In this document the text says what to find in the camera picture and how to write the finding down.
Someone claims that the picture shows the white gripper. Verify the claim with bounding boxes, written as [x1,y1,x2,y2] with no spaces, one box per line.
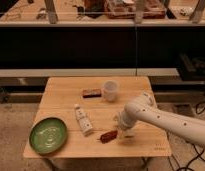
[113,113,128,138]

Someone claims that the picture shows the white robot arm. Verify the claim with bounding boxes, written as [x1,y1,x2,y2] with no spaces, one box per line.
[117,92,205,149]

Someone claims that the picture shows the white ceramic cup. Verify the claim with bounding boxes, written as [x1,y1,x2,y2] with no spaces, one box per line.
[102,80,119,102]

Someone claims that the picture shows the white tube bottle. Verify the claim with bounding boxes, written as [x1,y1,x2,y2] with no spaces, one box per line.
[74,104,93,136]

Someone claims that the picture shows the brown rectangular block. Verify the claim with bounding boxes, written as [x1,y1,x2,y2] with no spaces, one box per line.
[82,89,101,98]

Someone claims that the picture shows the green plate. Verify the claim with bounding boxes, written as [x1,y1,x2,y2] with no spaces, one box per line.
[29,117,68,155]

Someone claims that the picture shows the wooden tray on shelf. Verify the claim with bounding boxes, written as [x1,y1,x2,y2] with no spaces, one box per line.
[104,0,166,19]

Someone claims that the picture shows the black cable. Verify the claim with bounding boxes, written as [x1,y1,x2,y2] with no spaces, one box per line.
[165,133,205,171]

